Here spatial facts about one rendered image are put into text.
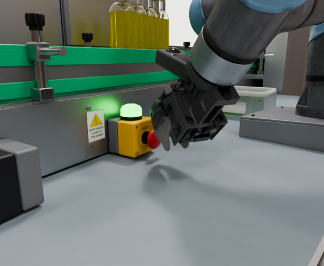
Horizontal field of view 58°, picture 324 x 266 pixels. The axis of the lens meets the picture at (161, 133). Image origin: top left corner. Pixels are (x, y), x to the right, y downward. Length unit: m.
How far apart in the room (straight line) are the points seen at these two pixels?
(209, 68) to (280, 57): 1.42
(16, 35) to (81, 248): 0.61
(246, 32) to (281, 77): 1.44
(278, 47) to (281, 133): 1.08
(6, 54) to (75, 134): 0.17
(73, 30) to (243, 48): 0.64
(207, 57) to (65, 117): 0.28
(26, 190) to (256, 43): 0.32
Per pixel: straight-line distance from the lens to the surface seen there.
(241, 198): 0.44
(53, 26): 0.90
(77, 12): 0.92
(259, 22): 0.32
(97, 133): 0.58
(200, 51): 0.36
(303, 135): 0.71
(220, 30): 0.33
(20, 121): 0.48
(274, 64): 1.77
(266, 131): 0.74
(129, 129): 0.56
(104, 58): 0.61
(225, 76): 0.36
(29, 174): 0.41
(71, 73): 0.56
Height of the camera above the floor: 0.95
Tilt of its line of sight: 15 degrees down
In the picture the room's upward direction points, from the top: straight up
